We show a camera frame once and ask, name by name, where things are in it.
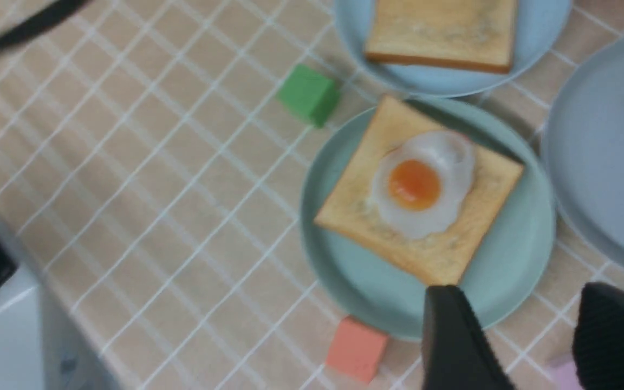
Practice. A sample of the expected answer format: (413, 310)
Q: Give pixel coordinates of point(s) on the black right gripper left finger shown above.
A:
(455, 351)

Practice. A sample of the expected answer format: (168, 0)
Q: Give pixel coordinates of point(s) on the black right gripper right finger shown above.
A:
(598, 346)

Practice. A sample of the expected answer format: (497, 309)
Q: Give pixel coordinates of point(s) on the toast slice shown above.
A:
(466, 35)
(440, 258)

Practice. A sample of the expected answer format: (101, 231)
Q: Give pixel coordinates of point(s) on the fried egg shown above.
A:
(420, 186)

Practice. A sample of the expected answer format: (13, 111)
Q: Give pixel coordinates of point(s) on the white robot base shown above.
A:
(40, 345)

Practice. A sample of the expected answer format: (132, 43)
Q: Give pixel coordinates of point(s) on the pink cube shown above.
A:
(563, 372)

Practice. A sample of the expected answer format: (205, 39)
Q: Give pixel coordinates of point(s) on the salmon orange cube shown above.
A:
(356, 350)

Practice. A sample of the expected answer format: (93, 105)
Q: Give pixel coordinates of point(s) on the teal green plate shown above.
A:
(505, 270)

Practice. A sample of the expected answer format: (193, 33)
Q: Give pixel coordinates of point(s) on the grey-blue plate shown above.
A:
(583, 151)

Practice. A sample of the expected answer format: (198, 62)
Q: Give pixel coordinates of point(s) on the green cube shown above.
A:
(309, 95)

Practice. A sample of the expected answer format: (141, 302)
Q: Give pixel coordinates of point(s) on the light blue plate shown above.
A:
(539, 24)

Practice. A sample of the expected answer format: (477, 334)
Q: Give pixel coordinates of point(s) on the checkered beige tablecloth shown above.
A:
(149, 169)

